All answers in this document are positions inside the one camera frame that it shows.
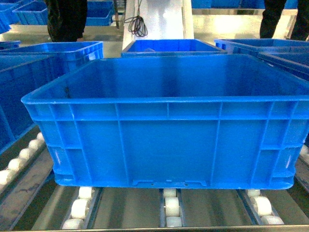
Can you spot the large blue plastic crate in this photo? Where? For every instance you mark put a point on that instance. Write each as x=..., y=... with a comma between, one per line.
x=205, y=122

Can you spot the neighbouring blue crate on shelf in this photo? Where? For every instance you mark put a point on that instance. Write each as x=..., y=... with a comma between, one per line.
x=20, y=75

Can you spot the blue crate behind centre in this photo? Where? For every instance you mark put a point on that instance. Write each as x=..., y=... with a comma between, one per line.
x=168, y=47

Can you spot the white machine column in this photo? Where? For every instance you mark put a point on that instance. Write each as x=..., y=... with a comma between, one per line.
x=164, y=19

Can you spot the blue crate far left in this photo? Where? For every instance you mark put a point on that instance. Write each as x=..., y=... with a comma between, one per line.
x=71, y=55

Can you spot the person in black trousers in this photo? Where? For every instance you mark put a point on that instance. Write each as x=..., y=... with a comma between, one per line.
x=66, y=20

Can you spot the blue crate at right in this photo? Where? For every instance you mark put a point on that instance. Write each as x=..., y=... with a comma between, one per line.
x=289, y=55

